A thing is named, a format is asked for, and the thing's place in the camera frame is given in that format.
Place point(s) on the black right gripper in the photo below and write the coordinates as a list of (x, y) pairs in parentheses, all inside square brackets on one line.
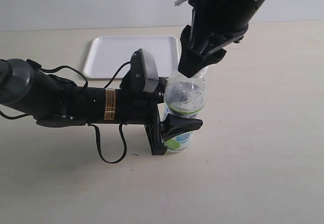
[(202, 45)]

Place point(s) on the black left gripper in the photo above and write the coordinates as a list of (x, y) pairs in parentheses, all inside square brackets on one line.
[(142, 109)]

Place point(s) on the clear plastic water bottle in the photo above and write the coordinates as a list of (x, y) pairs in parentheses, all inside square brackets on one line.
[(183, 96)]

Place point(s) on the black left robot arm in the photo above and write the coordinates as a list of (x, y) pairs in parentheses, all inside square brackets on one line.
[(57, 102)]

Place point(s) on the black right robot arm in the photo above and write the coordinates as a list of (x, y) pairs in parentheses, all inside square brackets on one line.
[(214, 25)]

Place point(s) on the white plastic tray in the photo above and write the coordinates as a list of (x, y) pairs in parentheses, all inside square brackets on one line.
[(108, 53)]

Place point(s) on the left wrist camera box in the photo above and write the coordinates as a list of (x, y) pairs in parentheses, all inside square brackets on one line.
[(144, 75)]

